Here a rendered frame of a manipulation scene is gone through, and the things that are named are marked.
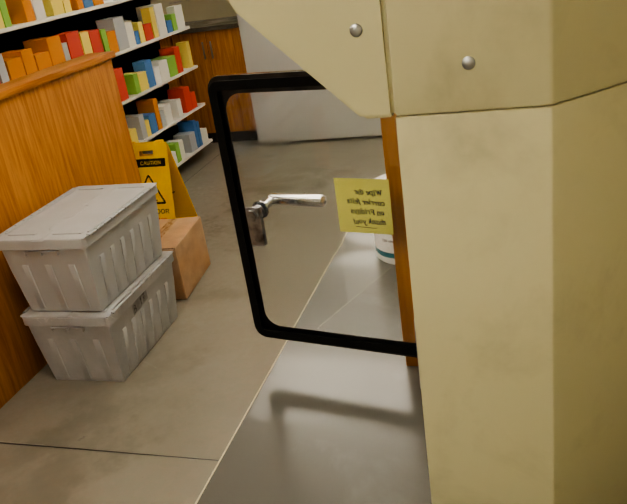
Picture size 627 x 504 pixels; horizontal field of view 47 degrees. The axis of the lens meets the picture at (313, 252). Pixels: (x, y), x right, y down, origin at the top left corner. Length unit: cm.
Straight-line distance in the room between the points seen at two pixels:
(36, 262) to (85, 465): 79
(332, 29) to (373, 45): 3
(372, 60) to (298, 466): 56
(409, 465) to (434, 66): 54
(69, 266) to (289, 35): 235
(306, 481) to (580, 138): 54
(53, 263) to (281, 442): 200
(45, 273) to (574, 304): 249
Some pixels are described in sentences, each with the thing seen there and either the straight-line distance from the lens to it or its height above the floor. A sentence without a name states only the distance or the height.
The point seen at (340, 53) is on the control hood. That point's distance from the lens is 54.
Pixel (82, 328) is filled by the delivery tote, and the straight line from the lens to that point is 294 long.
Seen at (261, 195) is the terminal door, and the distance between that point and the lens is 99.
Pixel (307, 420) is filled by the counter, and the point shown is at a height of 94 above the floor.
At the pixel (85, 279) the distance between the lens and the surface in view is 283.
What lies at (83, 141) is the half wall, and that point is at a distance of 360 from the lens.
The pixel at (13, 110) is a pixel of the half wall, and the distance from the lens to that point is 324.
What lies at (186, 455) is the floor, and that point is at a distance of 256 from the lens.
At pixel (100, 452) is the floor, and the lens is 270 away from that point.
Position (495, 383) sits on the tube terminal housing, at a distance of 63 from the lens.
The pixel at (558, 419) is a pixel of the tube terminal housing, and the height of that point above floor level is 114.
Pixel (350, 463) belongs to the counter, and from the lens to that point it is 93.
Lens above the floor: 154
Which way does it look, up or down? 24 degrees down
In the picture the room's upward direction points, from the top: 9 degrees counter-clockwise
